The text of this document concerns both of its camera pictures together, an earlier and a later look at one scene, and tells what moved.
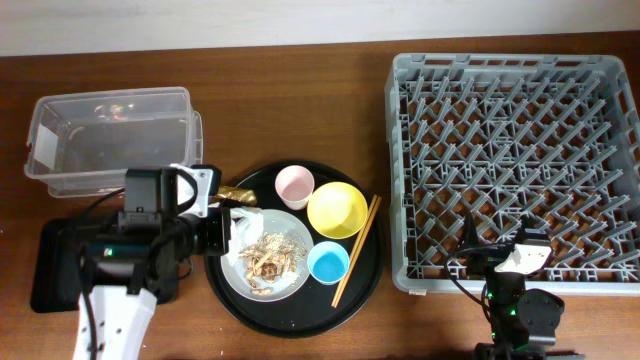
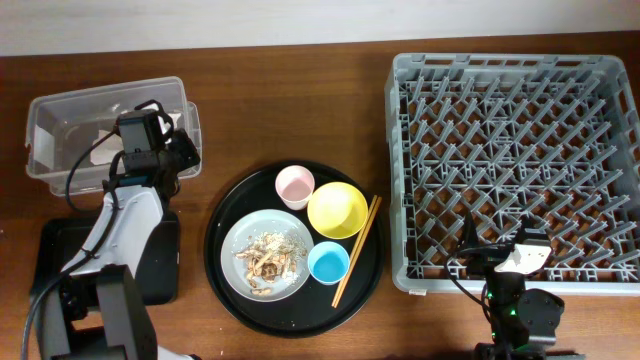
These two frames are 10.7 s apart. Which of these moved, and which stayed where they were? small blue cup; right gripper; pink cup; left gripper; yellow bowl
Moved: left gripper
Stayed: right gripper; small blue cup; yellow bowl; pink cup
